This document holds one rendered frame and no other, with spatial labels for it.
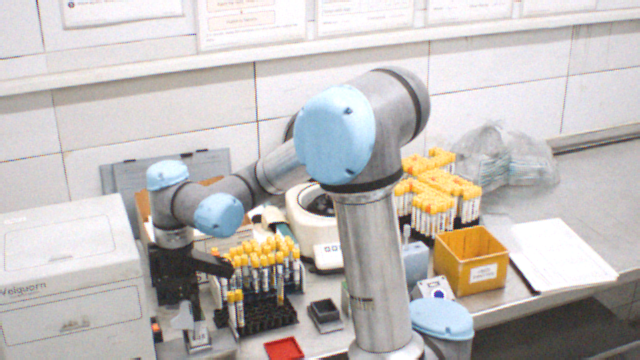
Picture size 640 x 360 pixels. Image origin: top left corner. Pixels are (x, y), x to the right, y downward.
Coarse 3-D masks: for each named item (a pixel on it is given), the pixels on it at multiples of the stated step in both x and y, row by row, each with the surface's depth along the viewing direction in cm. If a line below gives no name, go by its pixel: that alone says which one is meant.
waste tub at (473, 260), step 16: (448, 240) 176; (464, 240) 177; (480, 240) 179; (496, 240) 171; (448, 256) 168; (464, 256) 179; (480, 256) 180; (496, 256) 165; (448, 272) 169; (464, 272) 164; (480, 272) 166; (496, 272) 168; (464, 288) 166; (480, 288) 168; (496, 288) 170
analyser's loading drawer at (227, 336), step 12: (228, 324) 152; (216, 336) 149; (228, 336) 149; (156, 348) 146; (168, 348) 146; (180, 348) 146; (204, 348) 145; (216, 348) 146; (228, 348) 146; (240, 348) 147
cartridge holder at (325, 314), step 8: (312, 304) 160; (320, 304) 162; (328, 304) 162; (312, 312) 160; (320, 312) 161; (328, 312) 161; (336, 312) 157; (320, 320) 157; (328, 320) 158; (336, 320) 158; (320, 328) 156; (328, 328) 156; (336, 328) 157
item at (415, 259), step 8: (408, 248) 168; (416, 248) 168; (424, 248) 168; (408, 256) 166; (416, 256) 167; (424, 256) 168; (408, 264) 167; (416, 264) 168; (424, 264) 169; (408, 272) 168; (416, 272) 169; (424, 272) 170; (408, 280) 169; (416, 280) 170; (408, 288) 169
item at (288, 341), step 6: (294, 336) 154; (270, 342) 153; (276, 342) 153; (282, 342) 153; (288, 342) 153; (294, 342) 153; (270, 348) 152; (276, 348) 152; (282, 348) 152; (288, 348) 152; (294, 348) 152; (300, 348) 151; (270, 354) 149; (276, 354) 150; (282, 354) 150; (288, 354) 150; (294, 354) 150; (300, 354) 149
